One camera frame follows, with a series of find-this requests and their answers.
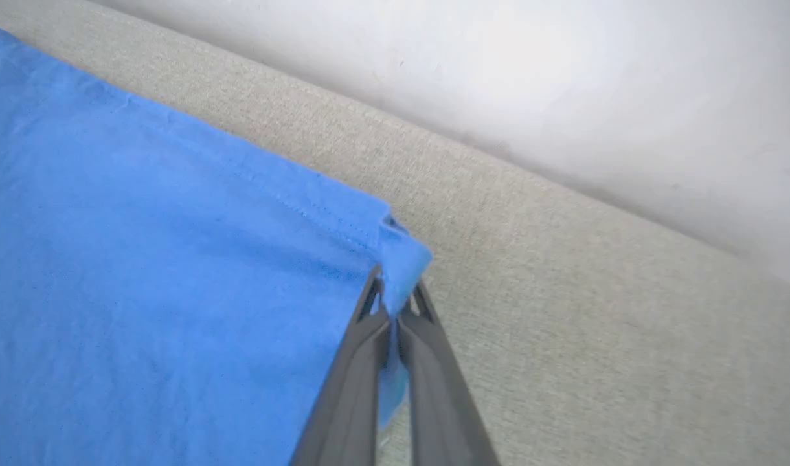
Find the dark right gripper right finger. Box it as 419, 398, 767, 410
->
398, 282, 499, 466

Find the grey fabric sofa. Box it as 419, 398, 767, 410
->
0, 0, 790, 466

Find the blue shirt white red trim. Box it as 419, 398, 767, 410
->
0, 25, 433, 466

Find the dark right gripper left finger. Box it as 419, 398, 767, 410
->
291, 265, 392, 466

